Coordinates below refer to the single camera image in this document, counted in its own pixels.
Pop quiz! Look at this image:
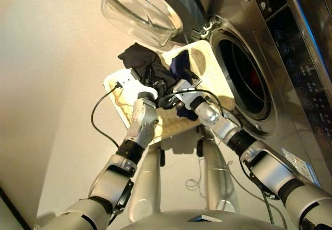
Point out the silver robot torso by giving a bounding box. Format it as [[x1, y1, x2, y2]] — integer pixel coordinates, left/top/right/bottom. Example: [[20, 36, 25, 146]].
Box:
[[118, 209, 286, 230]]

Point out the thin floor cable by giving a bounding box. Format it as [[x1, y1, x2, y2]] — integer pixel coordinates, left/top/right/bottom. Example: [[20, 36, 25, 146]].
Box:
[[185, 159, 286, 228]]

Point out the blue white energy label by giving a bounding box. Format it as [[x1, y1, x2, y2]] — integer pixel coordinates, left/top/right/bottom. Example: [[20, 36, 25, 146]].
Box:
[[281, 148, 321, 186]]

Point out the grey washing machine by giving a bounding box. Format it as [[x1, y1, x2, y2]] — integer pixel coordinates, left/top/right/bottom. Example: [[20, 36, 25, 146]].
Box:
[[199, 0, 332, 189]]

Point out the black garment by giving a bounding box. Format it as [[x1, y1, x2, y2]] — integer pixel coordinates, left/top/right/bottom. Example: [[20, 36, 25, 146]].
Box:
[[118, 42, 179, 106]]

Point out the round glass washing machine door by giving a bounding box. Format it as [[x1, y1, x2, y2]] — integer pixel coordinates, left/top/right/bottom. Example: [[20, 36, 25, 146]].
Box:
[[84, 0, 208, 48]]

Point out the silver robot leg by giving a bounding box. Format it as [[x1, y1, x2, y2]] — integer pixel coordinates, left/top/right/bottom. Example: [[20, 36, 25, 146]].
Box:
[[128, 144, 161, 222], [201, 126, 241, 212]]

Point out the pale woven basket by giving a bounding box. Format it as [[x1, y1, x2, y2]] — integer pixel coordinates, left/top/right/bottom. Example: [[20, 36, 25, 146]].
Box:
[[103, 39, 236, 147]]

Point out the navy blue garment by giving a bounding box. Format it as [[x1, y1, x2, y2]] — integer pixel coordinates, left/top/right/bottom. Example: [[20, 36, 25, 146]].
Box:
[[168, 49, 200, 121]]

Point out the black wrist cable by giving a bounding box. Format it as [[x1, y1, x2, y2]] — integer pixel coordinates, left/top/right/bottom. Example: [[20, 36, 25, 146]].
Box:
[[90, 82, 122, 149], [158, 88, 225, 116]]

